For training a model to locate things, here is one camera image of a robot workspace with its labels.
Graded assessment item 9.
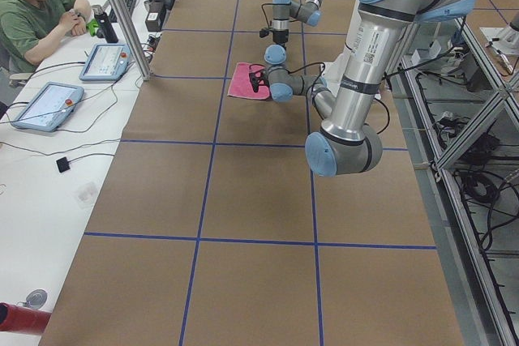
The pink square towel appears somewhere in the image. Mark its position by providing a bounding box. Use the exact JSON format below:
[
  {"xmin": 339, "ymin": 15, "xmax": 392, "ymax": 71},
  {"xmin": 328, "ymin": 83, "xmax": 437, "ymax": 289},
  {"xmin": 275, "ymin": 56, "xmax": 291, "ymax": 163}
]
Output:
[{"xmin": 227, "ymin": 62, "xmax": 270, "ymax": 100}]

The near teach pendant tablet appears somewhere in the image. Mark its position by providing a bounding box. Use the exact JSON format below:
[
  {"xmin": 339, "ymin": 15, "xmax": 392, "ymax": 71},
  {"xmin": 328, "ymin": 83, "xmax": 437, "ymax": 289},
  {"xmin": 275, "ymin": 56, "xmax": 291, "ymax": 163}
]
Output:
[{"xmin": 11, "ymin": 82, "xmax": 84, "ymax": 132}]

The small black square device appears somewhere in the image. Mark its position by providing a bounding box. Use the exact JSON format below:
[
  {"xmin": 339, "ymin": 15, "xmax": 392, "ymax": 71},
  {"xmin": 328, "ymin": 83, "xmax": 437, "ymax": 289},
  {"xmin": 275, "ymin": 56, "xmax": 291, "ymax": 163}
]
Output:
[{"xmin": 56, "ymin": 156, "xmax": 71, "ymax": 173}]

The brown paper table cover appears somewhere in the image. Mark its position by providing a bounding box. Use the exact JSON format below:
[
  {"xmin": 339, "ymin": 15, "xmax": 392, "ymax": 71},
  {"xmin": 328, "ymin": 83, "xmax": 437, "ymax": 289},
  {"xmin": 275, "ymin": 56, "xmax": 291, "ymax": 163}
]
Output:
[{"xmin": 39, "ymin": 0, "xmax": 519, "ymax": 346}]

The teach pendant tablet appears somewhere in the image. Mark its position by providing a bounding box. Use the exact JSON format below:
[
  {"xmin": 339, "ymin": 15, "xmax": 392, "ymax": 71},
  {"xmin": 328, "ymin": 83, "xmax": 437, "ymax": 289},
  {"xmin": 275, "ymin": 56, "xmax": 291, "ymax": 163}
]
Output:
[
  {"xmin": 11, "ymin": 82, "xmax": 84, "ymax": 132},
  {"xmin": 79, "ymin": 43, "xmax": 131, "ymax": 83}
]

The green object on desk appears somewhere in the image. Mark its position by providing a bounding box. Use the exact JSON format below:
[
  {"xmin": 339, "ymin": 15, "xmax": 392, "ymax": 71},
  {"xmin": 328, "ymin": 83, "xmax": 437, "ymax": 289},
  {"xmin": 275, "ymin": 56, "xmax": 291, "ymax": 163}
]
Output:
[{"xmin": 86, "ymin": 19, "xmax": 99, "ymax": 36}]

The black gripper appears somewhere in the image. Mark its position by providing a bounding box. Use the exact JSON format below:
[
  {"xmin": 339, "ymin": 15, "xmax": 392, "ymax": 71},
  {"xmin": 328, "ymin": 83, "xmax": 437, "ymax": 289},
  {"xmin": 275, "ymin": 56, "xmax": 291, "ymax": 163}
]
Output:
[{"xmin": 272, "ymin": 29, "xmax": 289, "ymax": 49}]

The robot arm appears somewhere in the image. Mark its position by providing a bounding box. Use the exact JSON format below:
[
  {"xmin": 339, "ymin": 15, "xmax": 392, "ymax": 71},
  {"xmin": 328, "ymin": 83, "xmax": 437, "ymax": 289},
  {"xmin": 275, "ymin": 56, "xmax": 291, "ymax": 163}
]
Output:
[
  {"xmin": 267, "ymin": 0, "xmax": 323, "ymax": 48},
  {"xmin": 263, "ymin": 0, "xmax": 475, "ymax": 177}
]

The aluminium frame post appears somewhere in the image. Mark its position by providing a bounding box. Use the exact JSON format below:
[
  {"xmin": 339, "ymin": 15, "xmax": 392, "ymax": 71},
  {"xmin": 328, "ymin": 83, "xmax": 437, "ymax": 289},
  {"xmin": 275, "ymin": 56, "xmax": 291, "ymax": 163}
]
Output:
[{"xmin": 109, "ymin": 0, "xmax": 152, "ymax": 81}]

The black box with label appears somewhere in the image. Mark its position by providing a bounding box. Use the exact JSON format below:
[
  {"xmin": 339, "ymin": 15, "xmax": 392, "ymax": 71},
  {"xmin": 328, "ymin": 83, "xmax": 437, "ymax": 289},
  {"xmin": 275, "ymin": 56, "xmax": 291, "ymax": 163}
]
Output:
[{"xmin": 145, "ymin": 1, "xmax": 167, "ymax": 32}]

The far teach pendant tablet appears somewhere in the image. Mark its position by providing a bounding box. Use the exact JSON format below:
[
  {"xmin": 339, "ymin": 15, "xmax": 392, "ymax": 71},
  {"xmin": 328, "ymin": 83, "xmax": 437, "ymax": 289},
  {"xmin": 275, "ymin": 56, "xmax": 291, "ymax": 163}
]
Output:
[{"xmin": 79, "ymin": 43, "xmax": 131, "ymax": 83}]

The black water bottle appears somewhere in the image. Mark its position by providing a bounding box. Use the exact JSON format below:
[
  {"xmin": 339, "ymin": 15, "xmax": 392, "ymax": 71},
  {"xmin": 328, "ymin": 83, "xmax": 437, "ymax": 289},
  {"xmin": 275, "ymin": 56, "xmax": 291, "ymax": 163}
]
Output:
[{"xmin": 92, "ymin": 5, "xmax": 118, "ymax": 43}]

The person in green shirt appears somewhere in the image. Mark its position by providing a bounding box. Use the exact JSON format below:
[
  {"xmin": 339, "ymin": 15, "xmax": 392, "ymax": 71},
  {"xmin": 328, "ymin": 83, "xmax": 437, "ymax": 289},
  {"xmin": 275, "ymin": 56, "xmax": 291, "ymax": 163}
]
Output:
[{"xmin": 1, "ymin": 0, "xmax": 92, "ymax": 73}]

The red cylinder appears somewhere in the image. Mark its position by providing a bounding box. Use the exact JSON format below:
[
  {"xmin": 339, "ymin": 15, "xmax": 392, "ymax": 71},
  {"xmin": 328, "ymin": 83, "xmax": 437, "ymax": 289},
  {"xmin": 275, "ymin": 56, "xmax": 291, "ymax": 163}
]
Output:
[{"xmin": 1, "ymin": 302, "xmax": 51, "ymax": 335}]

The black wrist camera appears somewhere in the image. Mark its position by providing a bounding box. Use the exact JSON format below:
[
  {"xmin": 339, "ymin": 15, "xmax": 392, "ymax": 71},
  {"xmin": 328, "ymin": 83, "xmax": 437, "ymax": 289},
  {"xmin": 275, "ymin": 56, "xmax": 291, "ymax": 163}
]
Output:
[
  {"xmin": 259, "ymin": 28, "xmax": 270, "ymax": 38},
  {"xmin": 248, "ymin": 70, "xmax": 268, "ymax": 93}
]

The aluminium side frame rail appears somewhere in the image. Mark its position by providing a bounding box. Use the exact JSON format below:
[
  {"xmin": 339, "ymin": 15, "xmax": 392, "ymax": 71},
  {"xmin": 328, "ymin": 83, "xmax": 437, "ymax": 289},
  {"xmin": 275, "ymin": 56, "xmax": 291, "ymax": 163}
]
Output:
[{"xmin": 396, "ymin": 17, "xmax": 518, "ymax": 345}]

